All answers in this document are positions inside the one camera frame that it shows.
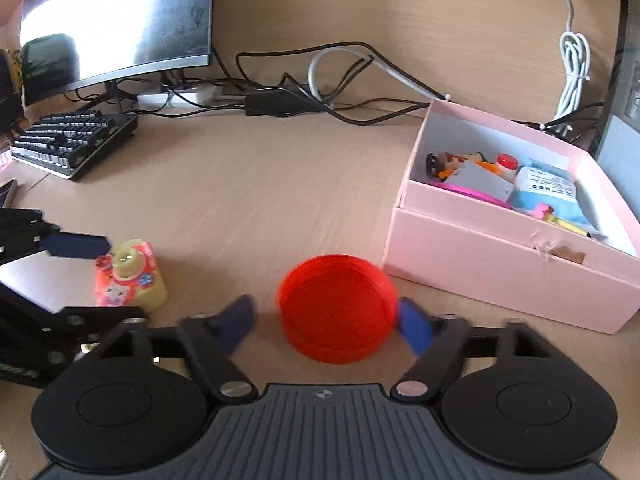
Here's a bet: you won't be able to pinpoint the grey looped cable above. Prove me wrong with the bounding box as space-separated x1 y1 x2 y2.
308 45 447 103

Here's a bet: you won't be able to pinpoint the white power strip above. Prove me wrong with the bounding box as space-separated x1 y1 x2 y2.
136 84 224 109

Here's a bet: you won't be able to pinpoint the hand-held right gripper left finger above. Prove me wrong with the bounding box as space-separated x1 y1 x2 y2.
102 294 258 404

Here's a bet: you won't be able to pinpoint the pink cardboard box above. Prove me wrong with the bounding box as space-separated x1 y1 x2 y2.
382 99 640 335

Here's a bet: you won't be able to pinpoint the black computer monitor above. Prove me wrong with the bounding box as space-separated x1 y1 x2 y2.
19 0 217 111

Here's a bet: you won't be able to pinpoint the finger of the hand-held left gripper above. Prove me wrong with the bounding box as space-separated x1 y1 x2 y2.
0 282 149 337
0 207 112 267

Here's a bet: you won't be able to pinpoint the black cables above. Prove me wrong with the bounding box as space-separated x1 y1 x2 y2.
160 42 608 136

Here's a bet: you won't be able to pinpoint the pink and yellow toy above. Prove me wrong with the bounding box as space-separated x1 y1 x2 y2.
531 202 590 237

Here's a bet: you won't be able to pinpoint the white plug with bundled cable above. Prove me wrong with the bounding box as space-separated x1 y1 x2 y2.
540 0 594 122

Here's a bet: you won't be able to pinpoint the wooden desktop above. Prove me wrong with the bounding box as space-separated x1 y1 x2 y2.
0 100 640 467

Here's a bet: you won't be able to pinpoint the computer case with glass side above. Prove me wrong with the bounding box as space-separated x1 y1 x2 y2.
587 0 640 182

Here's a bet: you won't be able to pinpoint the grey small box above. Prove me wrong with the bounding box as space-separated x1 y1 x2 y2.
442 161 516 202

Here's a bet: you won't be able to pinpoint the black keyboard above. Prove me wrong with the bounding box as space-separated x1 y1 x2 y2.
9 110 139 182

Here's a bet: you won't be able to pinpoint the black power adapter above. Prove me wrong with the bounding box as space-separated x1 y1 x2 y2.
244 91 324 117

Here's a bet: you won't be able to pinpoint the blue and white packet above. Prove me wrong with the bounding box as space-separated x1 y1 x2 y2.
509 159 592 227

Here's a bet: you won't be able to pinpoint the small bottle with red cap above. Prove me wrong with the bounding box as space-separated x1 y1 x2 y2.
496 153 521 182

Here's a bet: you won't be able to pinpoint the dark-haired doll figure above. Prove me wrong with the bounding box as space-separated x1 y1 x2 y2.
426 151 487 182

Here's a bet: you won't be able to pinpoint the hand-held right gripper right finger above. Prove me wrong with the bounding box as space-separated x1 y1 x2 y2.
391 297 558 404

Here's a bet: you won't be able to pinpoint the magenta plastic lid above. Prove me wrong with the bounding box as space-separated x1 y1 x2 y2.
431 181 516 212

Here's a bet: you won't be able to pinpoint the red round lid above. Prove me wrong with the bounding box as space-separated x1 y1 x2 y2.
277 254 399 365

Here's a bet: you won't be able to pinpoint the small yellow bottle pink label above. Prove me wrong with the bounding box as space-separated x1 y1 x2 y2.
94 239 168 312

